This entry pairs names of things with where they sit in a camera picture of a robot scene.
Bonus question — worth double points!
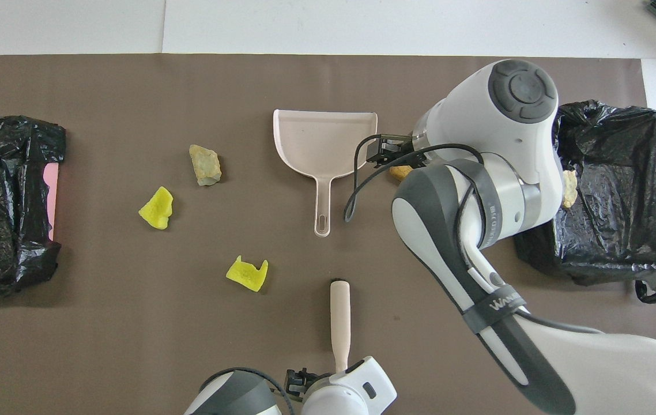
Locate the open black bag lined bin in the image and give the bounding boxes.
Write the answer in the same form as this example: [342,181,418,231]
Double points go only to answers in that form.
[514,100,656,304]

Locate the slim tan foam chunk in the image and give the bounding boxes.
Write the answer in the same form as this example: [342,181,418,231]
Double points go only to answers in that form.
[561,170,578,208]

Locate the pale pink plastic dustpan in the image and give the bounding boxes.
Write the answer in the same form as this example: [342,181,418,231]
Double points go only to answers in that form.
[273,109,379,238]

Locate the large pale foam chunk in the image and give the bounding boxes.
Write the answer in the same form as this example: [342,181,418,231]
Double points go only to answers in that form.
[189,144,223,187]

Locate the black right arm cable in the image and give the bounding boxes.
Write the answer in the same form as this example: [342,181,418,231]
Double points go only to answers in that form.
[344,135,485,223]

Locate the notched yellow sponge piece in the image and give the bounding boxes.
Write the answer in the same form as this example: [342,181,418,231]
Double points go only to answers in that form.
[226,255,269,292]

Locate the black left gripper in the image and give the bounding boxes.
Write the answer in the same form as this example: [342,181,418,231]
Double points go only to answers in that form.
[286,368,322,398]

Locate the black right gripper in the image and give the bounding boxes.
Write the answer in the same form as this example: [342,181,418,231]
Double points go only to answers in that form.
[366,135,415,169]

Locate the beige hand brush black bristles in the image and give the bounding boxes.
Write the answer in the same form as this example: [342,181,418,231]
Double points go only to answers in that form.
[330,280,352,373]

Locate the brown table mat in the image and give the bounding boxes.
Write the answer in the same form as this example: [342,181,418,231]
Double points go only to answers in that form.
[0,55,656,415]

